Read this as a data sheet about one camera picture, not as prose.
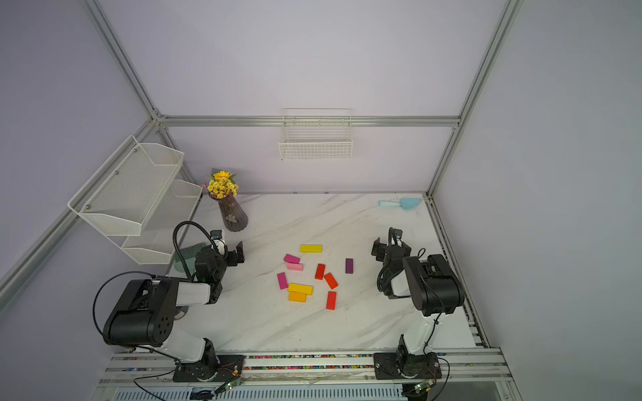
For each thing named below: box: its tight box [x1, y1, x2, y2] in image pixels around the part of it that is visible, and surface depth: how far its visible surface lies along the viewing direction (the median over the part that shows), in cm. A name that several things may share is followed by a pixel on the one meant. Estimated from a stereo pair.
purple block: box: [345, 258, 354, 275], surface depth 97 cm
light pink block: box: [287, 262, 304, 272], surface depth 98 cm
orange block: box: [288, 291, 307, 303], surface depth 90 cm
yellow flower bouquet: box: [207, 167, 240, 200], surface depth 92 cm
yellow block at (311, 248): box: [300, 244, 323, 254], surface depth 104 cm
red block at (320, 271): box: [314, 263, 327, 281], surface depth 96 cm
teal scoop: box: [377, 197, 422, 211], surface depth 121 cm
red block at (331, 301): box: [326, 291, 337, 310], surface depth 88 cm
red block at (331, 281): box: [324, 272, 339, 290], surface depth 93 cm
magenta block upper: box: [283, 253, 301, 264], surface depth 100 cm
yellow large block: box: [287, 283, 314, 296], surface depth 92 cm
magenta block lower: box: [276, 272, 289, 290], surface depth 94 cm
